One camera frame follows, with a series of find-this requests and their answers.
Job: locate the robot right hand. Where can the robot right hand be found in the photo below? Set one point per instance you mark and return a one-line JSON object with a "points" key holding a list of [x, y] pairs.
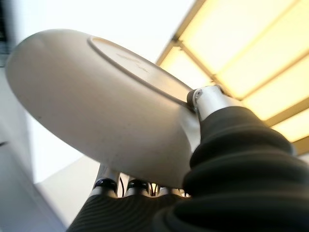
{"points": [[241, 181]]}

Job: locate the cream round plate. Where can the cream round plate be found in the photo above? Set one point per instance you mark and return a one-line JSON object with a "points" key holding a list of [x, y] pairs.
{"points": [[96, 108]]}

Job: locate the yellow ceiling light panels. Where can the yellow ceiling light panels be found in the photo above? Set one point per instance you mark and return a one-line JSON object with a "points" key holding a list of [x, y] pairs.
{"points": [[241, 48]]}

